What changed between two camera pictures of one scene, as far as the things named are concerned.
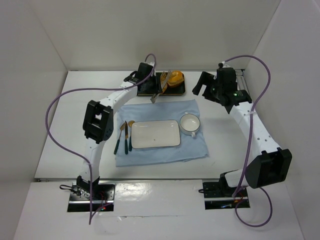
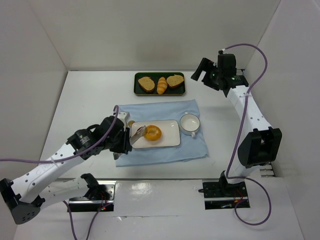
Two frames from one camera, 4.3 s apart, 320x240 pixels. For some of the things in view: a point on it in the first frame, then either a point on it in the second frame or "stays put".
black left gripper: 155,83 → 126,141
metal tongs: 164,79 → 140,132
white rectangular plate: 145,134 stays put
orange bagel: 175,77 → 153,133
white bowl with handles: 189,124 stays put
